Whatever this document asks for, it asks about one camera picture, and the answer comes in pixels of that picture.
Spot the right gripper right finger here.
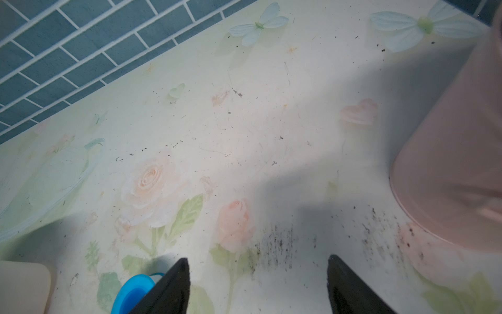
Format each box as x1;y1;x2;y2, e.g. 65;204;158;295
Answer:
327;255;395;314

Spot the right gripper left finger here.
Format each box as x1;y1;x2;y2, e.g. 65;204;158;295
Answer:
129;258;191;314

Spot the blue tape roll small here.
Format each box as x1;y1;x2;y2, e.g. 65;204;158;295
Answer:
111;273;164;314

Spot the white storage box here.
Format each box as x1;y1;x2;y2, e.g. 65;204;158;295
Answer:
1;260;51;313

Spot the pink pen cup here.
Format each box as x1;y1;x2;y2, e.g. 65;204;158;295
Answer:
390;10;501;252

